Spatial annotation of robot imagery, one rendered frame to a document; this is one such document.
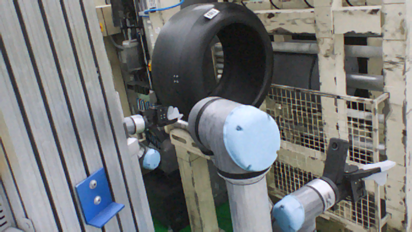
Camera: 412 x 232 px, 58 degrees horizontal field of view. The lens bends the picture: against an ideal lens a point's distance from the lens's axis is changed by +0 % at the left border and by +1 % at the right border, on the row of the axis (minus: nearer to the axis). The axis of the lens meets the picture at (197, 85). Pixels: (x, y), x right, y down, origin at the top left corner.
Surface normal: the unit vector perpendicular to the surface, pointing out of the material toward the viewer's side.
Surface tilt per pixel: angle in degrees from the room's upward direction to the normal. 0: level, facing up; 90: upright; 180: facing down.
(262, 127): 82
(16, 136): 90
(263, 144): 82
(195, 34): 57
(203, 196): 90
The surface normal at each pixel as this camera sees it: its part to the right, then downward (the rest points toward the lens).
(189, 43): -0.10, -0.16
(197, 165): 0.63, 0.13
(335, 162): -0.83, -0.22
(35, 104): 0.85, 0.02
